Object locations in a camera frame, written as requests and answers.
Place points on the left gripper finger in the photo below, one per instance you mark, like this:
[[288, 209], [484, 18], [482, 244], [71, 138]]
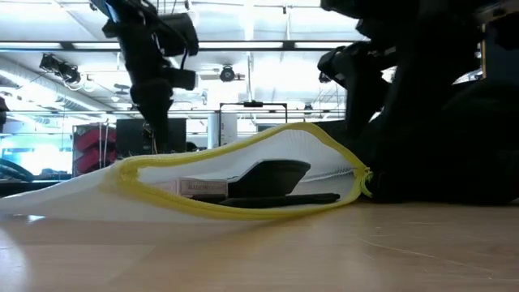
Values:
[[158, 134]]

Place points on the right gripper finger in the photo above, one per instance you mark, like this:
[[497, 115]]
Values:
[[361, 113]]

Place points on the red-white playing card box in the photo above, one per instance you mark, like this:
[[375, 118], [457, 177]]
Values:
[[202, 187]]

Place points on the black fabric backpack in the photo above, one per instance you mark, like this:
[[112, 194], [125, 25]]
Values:
[[446, 162]]

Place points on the white mesh pouch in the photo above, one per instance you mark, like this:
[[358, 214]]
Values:
[[81, 198]]

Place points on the grey calculator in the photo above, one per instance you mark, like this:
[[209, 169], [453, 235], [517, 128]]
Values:
[[267, 178]]

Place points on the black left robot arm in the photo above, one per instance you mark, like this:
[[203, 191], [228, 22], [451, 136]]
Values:
[[134, 16]]

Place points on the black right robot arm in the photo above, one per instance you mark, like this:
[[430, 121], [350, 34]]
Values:
[[425, 32]]

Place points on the black background screen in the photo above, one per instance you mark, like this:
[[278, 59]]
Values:
[[129, 136]]

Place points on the white pillar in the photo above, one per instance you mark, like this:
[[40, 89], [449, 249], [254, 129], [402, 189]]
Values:
[[227, 130]]

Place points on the round black ceiling fixture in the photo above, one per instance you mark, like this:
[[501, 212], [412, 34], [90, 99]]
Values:
[[227, 74]]

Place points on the large black partition curtain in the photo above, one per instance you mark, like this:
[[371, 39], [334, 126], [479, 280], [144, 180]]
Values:
[[503, 57]]

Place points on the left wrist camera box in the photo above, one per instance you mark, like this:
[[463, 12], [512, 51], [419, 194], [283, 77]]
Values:
[[182, 79]]

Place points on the black ceiling-hung camera rig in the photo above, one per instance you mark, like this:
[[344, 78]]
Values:
[[61, 69]]

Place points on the black background frame stand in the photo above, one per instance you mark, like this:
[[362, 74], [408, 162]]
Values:
[[253, 104]]

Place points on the black aluminium table frame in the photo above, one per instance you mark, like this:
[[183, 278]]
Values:
[[24, 187]]

